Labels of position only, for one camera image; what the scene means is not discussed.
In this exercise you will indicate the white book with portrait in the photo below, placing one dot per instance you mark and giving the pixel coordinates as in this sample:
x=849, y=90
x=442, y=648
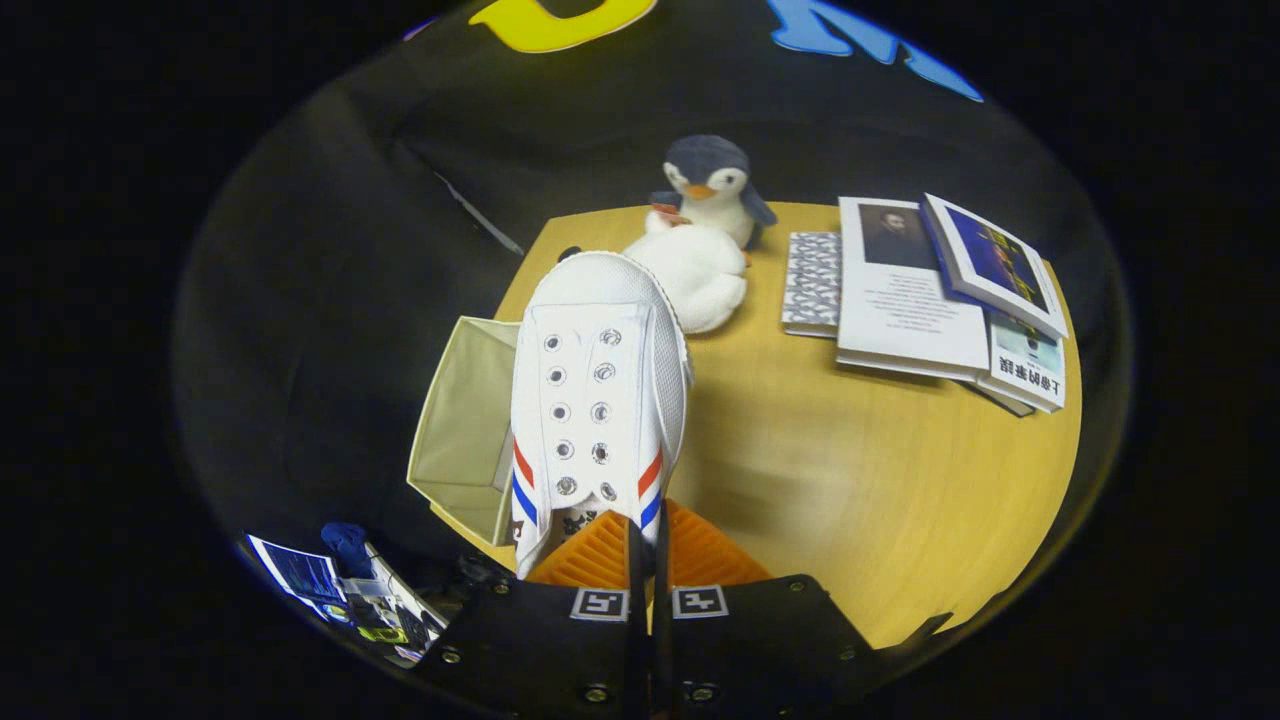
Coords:
x=905, y=320

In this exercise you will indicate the grey fabric storage box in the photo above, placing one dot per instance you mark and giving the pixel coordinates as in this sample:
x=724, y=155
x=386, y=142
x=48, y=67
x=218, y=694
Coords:
x=460, y=430

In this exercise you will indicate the penguin plush toy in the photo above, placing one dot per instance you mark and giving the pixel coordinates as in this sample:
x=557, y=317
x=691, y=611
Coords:
x=712, y=165

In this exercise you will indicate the grey patterned book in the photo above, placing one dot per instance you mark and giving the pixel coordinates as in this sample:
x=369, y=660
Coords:
x=812, y=285

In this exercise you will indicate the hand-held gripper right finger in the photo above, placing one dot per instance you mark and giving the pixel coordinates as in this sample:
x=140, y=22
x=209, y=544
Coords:
x=663, y=610

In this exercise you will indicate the teal cover book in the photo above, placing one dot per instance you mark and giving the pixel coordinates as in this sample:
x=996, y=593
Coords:
x=1028, y=365

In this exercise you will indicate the white round plush toy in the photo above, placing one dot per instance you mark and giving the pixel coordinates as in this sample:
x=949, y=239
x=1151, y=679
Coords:
x=705, y=280

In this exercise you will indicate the blue cover book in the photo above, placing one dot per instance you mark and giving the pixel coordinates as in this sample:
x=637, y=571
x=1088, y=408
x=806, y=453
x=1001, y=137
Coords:
x=990, y=260

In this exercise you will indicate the blue cloth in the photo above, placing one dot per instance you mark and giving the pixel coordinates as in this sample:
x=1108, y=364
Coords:
x=347, y=545

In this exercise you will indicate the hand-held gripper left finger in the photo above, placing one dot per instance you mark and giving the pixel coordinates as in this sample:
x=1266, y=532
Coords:
x=634, y=570

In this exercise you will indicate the white striped canvas shoe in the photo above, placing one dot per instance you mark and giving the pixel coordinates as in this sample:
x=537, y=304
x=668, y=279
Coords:
x=600, y=350

